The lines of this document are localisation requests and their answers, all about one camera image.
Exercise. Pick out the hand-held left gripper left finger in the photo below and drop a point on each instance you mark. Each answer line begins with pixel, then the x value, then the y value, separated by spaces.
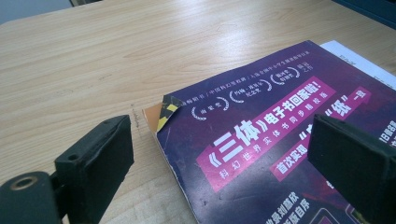
pixel 96 168

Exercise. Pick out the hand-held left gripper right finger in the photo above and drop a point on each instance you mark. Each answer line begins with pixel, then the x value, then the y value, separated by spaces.
pixel 355 165

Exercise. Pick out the white book with colourful grid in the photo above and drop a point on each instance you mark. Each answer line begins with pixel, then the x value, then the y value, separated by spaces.
pixel 364 63

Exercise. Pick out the purple cover magazine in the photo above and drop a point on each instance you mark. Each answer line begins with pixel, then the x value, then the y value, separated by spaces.
pixel 236 193

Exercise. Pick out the blue plastic file rack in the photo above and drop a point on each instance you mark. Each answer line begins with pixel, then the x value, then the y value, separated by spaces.
pixel 373 11

